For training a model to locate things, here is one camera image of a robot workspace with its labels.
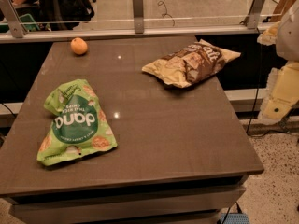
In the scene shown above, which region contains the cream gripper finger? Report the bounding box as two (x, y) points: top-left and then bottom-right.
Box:
(257, 22), (279, 46)
(258, 61), (299, 121)

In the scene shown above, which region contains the green rice chip bag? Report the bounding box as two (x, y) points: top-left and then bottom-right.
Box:
(36, 79), (118, 166)

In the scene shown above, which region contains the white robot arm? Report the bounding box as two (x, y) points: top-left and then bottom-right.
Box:
(257, 0), (299, 125)

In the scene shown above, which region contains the brown and cream chip bag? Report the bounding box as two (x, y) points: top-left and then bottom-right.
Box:
(142, 39), (241, 88)

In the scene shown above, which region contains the blue box on floor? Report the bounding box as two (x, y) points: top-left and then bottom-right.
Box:
(220, 213), (250, 224)

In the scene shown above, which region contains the table drawer cabinet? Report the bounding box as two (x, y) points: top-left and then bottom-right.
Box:
(6, 177), (245, 224)

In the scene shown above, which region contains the orange fruit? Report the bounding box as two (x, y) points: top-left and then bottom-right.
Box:
(70, 37), (88, 55)

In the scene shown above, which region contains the green crate behind glass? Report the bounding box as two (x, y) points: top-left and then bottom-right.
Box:
(0, 13), (40, 33)

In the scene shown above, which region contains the glass barrier panel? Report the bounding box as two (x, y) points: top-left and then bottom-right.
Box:
(0, 0), (299, 34)

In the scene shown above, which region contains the right metal glass bracket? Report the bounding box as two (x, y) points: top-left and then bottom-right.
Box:
(244, 0), (265, 29)

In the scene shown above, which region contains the metal glass bracket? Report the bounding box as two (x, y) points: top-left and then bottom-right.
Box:
(0, 0), (25, 38)
(244, 0), (265, 29)
(132, 0), (144, 34)

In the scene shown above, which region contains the black hanging cable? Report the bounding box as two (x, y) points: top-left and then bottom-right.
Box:
(245, 26), (299, 138)

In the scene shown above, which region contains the middle metal glass bracket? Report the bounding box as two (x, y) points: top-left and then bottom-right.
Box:
(132, 0), (144, 34)

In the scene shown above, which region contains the left metal glass bracket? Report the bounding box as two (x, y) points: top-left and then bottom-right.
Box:
(0, 0), (25, 38)

